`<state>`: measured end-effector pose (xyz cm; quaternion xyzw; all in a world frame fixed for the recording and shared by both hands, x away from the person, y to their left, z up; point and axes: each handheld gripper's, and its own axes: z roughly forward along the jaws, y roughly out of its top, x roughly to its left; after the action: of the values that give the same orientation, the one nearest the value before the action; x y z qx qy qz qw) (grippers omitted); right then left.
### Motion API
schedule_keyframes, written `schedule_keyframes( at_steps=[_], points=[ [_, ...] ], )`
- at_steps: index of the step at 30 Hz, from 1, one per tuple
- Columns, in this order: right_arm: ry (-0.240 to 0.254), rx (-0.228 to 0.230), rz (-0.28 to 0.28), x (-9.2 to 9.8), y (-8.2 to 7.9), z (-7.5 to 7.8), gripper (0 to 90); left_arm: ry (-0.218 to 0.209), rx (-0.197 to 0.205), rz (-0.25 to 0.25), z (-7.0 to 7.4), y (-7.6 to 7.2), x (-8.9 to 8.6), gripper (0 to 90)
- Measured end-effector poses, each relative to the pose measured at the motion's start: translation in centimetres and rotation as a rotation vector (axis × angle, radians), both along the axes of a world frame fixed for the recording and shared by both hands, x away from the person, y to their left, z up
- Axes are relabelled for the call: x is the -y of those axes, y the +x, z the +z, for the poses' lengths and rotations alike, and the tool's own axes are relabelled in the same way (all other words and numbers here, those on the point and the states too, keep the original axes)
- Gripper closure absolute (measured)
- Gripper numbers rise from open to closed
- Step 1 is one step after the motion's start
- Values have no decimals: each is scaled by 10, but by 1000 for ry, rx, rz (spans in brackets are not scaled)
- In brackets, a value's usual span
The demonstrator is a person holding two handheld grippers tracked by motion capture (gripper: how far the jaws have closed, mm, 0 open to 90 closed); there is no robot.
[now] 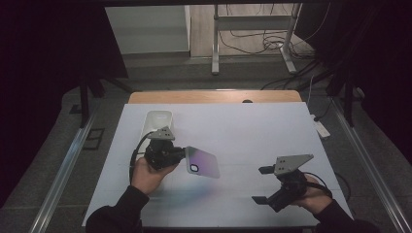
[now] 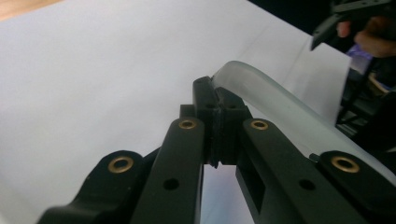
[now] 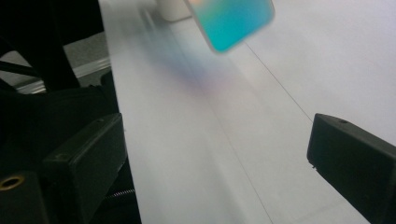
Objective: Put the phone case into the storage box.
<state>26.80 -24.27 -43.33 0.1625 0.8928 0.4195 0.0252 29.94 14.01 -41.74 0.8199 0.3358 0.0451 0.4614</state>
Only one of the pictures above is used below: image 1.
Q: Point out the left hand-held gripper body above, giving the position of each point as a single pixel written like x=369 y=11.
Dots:
x=162 y=152

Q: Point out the black floor plate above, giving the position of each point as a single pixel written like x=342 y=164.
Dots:
x=93 y=139

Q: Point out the white power strip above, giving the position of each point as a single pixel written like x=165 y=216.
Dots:
x=320 y=127

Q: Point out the black curtain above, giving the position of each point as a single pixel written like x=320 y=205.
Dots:
x=382 y=48
x=39 y=64

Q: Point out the iridescent phone case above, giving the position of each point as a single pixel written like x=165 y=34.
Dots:
x=204 y=163

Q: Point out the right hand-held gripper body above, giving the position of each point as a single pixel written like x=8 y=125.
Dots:
x=290 y=181

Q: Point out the white metal stand frame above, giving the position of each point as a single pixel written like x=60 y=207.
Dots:
x=215 y=39

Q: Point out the person's left hand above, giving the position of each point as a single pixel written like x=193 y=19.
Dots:
x=147 y=178

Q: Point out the white table cover sheet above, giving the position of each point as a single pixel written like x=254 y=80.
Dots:
x=246 y=136

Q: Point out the person's right hand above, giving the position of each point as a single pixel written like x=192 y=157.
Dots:
x=315 y=199

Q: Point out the white plastic storage box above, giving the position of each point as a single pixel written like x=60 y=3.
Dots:
x=155 y=119

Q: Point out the white cabinet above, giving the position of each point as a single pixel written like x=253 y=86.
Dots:
x=145 y=29

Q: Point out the black stand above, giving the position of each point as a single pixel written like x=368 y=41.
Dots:
x=85 y=97

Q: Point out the aluminium floor rail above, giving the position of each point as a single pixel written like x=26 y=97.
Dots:
x=61 y=174
x=372 y=168

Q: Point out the small black round object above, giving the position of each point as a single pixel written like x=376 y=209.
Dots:
x=247 y=101

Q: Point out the wooden table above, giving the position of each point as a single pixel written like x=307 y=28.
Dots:
x=213 y=96

